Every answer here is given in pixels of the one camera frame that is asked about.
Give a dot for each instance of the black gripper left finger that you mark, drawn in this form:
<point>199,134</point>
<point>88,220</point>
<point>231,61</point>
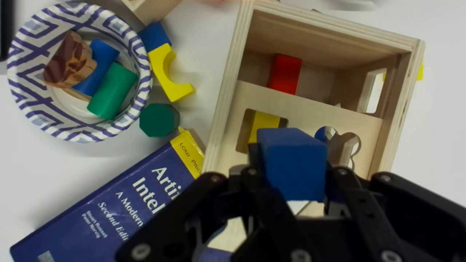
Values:
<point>212,212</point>

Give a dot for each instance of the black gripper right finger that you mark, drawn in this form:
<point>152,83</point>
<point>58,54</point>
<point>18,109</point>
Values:
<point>401,218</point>

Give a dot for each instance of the blue rectangular wooden block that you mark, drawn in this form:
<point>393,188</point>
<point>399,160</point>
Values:
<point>292,162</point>

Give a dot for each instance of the yellow block inside sorter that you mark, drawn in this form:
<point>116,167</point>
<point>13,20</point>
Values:
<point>263,127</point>

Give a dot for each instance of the green octagon block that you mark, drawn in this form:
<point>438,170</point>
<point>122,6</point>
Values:
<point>158,119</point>

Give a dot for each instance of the wooden shape sorter box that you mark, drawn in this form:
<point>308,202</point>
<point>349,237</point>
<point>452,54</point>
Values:
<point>310,109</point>

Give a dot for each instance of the red block inside sorter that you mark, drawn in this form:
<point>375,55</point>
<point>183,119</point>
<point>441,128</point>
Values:
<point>283,73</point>

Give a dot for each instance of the green cylinder block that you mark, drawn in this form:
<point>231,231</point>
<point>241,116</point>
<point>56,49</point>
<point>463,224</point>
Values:
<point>112,92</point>

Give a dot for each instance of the yellow arch block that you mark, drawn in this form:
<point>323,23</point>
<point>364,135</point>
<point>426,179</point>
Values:
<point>161,63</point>

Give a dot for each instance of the small blue cube block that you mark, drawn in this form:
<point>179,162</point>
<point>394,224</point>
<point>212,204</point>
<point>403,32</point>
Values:
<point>154,36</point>

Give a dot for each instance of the blue cylinder block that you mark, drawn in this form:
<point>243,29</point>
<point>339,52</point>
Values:
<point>99,60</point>

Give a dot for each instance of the brown carved wooden block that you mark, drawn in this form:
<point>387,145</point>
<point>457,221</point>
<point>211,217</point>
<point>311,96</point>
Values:
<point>67,60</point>

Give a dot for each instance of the small wooden block tray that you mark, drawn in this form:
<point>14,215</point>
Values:
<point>152,9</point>

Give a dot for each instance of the blue Artificial Intelligence textbook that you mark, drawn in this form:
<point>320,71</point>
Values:
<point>96,218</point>

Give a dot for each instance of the blue patterned paper bowl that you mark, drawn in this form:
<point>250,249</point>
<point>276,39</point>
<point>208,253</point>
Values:
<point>33,103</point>

